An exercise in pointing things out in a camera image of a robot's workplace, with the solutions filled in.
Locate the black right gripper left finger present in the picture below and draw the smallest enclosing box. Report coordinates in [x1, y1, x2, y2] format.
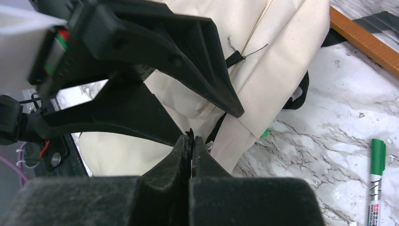
[3, 135, 191, 226]

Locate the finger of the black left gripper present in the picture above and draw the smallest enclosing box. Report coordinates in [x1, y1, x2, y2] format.
[84, 0, 244, 117]
[28, 83, 183, 146]

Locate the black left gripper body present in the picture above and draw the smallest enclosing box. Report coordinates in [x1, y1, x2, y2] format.
[28, 0, 150, 100]

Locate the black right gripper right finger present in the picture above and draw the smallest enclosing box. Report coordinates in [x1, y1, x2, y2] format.
[188, 137, 324, 226]

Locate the cream canvas backpack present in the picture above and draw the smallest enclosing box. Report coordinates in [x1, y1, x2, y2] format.
[76, 0, 348, 178]

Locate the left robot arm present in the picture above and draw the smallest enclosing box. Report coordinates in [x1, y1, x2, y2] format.
[0, 0, 244, 145]

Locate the green marker pen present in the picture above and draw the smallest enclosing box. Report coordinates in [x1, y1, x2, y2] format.
[367, 138, 386, 226]

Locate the orange wooden shelf rack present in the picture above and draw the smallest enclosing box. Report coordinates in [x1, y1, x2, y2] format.
[330, 7, 399, 77]

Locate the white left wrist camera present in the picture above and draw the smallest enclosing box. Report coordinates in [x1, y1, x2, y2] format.
[0, 5, 66, 94]

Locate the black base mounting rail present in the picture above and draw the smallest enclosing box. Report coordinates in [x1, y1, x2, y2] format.
[20, 94, 88, 177]

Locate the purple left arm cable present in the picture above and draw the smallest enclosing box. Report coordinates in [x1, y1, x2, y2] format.
[0, 142, 32, 188]

